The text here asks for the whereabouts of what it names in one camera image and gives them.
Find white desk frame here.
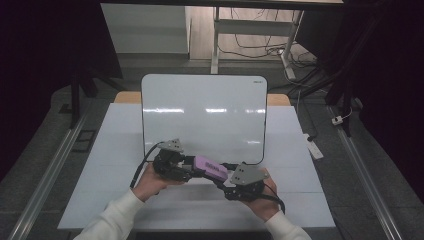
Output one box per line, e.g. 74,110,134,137
210,6,305,81

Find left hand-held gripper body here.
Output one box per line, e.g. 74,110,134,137
153,139,188,183

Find person's left hand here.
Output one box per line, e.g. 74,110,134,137
131,162,184,203

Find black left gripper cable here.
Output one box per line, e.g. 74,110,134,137
129,142,165,190

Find wooden table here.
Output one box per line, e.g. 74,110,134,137
114,91,292,107

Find white cabinet panel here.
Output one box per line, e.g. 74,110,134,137
100,3,191,55

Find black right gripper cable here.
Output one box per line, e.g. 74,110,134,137
262,183,287,215

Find black metal stand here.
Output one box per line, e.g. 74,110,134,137
289,9,384,138
68,66,125,130

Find aluminium rail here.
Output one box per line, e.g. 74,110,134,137
8,109,89,240
328,106,403,240

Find person's right hand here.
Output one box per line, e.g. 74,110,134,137
244,167,281,223

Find purple and black whiteboard eraser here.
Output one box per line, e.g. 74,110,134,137
193,155,230,183

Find white whiteboard with black rim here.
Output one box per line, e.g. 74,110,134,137
140,73,269,167

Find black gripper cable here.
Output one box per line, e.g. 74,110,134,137
129,142,165,190
262,183,287,215

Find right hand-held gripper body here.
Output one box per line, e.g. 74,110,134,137
223,162,270,201

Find black floor cables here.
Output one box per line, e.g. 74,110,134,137
218,8,318,69

